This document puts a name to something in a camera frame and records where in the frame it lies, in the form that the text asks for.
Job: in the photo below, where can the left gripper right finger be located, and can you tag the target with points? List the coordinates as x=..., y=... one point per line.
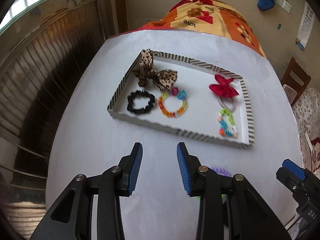
x=189, y=165

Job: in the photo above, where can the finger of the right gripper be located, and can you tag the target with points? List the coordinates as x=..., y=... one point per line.
x=295, y=169

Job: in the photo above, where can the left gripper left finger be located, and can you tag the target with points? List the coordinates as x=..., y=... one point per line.
x=131, y=169

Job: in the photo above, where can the striped white jewelry tray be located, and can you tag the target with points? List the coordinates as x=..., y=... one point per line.
x=199, y=122

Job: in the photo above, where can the floral fabric pile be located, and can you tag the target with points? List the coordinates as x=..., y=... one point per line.
x=306, y=112

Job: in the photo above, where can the pink braided hair band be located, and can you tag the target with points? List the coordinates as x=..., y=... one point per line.
x=227, y=103

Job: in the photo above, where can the black scrunchie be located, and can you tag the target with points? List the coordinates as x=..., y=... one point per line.
x=140, y=102

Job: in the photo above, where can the red satin bow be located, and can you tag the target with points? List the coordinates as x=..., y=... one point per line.
x=223, y=88

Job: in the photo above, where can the leopard print bow scrunchie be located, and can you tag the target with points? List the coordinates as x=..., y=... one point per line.
x=163, y=80

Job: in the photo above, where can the wooden chair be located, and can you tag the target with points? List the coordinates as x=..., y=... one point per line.
x=294, y=81

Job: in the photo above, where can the wooden slatted door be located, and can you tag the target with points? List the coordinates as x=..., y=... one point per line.
x=44, y=53

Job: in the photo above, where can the orange love print blanket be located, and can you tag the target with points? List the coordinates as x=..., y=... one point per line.
x=208, y=16

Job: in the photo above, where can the wall calendar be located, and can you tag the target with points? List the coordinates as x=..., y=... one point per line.
x=305, y=27

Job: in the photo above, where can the white wall switch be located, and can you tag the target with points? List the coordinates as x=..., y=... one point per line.
x=285, y=5

